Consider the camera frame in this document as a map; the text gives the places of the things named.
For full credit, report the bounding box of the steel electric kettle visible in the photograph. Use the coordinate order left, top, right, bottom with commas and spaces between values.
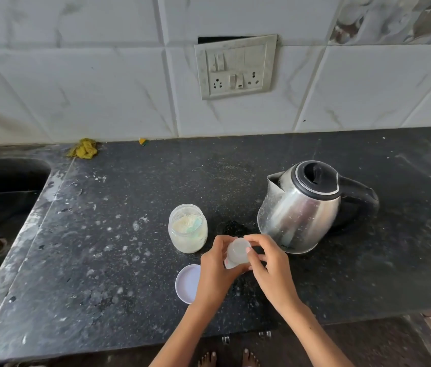
257, 160, 380, 254

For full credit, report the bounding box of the clear jar of white powder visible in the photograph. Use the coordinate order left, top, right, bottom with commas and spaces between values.
168, 203, 208, 254

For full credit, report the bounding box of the person's right forearm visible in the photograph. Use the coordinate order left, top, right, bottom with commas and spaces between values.
280, 298, 355, 367

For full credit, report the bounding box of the person's left hand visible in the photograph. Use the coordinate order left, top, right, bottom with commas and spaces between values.
199, 235, 253, 305

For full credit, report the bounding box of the person's right hand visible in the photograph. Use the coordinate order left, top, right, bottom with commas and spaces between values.
244, 234, 302, 308

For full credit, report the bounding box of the yellow cloth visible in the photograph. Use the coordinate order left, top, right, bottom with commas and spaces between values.
66, 138, 99, 160

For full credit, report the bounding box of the person's right foot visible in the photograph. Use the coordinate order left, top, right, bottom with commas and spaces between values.
241, 348, 261, 367

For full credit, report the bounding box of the white round lid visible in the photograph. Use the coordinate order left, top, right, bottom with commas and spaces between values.
175, 264, 202, 305

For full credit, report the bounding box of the small clear plastic cup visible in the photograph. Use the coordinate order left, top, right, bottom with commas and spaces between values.
224, 238, 253, 270

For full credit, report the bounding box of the person's left forearm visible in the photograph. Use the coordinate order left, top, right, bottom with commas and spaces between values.
149, 297, 221, 367

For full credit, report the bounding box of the white wall switch board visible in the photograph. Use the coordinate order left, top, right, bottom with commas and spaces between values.
194, 34, 278, 100

